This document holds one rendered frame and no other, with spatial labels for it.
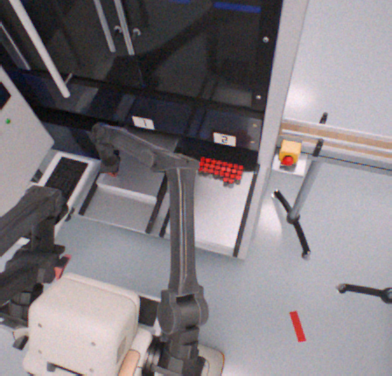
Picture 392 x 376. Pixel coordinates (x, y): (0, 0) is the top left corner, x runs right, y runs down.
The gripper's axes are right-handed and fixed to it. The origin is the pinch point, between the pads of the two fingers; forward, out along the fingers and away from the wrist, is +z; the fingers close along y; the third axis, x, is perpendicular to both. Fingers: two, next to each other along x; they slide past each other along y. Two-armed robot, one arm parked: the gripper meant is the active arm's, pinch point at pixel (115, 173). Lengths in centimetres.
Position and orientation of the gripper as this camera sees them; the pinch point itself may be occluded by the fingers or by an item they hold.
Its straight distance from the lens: 147.7
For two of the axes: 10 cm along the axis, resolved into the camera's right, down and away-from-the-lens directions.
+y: 0.0, -8.5, 5.3
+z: 0.1, 5.3, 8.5
